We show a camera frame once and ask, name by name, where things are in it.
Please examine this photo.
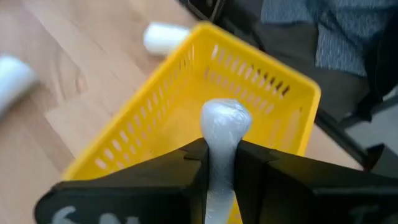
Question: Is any black aluminium table frame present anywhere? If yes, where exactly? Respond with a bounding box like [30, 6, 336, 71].
[313, 93, 398, 175]

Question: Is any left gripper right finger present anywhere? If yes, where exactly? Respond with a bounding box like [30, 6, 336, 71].
[234, 140, 398, 224]

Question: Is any person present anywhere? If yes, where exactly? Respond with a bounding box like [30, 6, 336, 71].
[214, 0, 398, 125]

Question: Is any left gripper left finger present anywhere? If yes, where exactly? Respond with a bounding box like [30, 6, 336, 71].
[34, 138, 210, 224]

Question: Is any white gauze roll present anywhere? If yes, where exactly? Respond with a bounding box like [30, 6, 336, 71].
[200, 98, 254, 224]
[142, 22, 191, 57]
[0, 55, 39, 116]

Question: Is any yellow plastic basket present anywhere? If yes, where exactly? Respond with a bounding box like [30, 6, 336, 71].
[61, 21, 322, 224]

